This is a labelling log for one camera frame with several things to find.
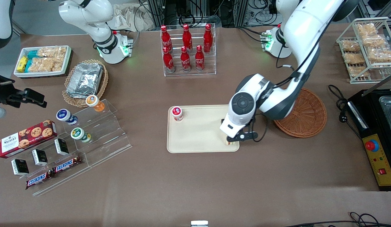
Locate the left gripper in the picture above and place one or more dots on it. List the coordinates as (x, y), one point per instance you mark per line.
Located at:
(222, 120)

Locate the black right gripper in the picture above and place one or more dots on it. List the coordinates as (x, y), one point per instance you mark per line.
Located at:
(2, 91)

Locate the triangular sandwich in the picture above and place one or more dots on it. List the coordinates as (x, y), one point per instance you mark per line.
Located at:
(230, 143)

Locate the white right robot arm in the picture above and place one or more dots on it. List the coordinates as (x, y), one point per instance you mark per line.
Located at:
(101, 34)

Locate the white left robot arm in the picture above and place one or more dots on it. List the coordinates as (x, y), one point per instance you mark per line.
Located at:
(306, 25)

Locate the beige plastic tray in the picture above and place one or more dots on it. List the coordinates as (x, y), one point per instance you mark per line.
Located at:
(195, 132)

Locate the white rectangular snack tray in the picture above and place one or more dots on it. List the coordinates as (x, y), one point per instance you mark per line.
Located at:
(67, 60)

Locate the light tan wicker basket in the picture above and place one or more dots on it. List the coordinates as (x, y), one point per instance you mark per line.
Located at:
(102, 83)

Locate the brown round wicker basket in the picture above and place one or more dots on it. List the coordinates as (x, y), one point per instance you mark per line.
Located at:
(309, 116)

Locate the teal snack packet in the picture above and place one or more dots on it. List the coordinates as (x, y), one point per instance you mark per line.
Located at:
(33, 54)
(28, 65)

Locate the yellow snack box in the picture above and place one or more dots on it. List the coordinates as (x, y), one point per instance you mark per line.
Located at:
(22, 64)

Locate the rice cracker pack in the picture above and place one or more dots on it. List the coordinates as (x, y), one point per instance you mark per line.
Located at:
(42, 64)
(60, 54)
(46, 52)

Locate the blue lid yogurt cup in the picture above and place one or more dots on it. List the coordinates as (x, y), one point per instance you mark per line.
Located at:
(64, 115)

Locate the red Walkers cookie box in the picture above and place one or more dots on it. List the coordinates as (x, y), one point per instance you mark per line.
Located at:
(25, 138)

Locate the small black white box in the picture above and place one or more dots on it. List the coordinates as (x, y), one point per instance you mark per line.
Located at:
(20, 167)
(40, 157)
(61, 146)

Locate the stacked foil containers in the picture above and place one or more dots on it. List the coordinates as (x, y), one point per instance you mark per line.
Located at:
(85, 80)

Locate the green lid yogurt cup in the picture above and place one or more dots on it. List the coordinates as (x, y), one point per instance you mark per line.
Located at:
(78, 134)

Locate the orange yogurt cup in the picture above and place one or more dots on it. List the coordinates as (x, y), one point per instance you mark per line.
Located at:
(94, 101)

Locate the red lid yogurt cup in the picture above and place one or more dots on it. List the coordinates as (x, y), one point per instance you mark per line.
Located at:
(177, 112)

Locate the Snickers chocolate bar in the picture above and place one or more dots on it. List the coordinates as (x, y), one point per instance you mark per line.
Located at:
(66, 164)
(37, 179)

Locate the clear acrylic bottle rack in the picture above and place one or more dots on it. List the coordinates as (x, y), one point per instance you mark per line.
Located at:
(211, 61)

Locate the red cola bottle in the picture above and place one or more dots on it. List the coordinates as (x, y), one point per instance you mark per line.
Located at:
(168, 61)
(208, 39)
(187, 39)
(199, 60)
(185, 61)
(166, 39)

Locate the clear acrylic stepped stand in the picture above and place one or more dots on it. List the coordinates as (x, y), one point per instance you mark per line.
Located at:
(107, 138)

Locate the crumpled beige bag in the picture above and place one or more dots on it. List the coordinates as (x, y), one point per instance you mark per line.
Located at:
(132, 17)

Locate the black machine base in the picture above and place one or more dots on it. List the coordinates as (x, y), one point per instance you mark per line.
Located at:
(369, 110)

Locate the bagged rice snack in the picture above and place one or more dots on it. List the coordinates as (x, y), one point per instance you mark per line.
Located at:
(381, 56)
(373, 41)
(350, 46)
(358, 71)
(367, 29)
(354, 58)

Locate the yellow emergency stop box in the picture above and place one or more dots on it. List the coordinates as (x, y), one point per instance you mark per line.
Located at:
(381, 164)

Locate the grey metal bar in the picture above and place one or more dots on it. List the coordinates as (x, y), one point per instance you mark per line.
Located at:
(380, 85)

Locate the clear rectangular container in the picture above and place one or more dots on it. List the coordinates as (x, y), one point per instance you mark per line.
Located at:
(389, 113)

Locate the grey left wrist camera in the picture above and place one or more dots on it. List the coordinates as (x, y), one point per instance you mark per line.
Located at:
(250, 136)

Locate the background equipment frame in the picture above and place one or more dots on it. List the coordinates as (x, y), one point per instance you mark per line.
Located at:
(170, 12)

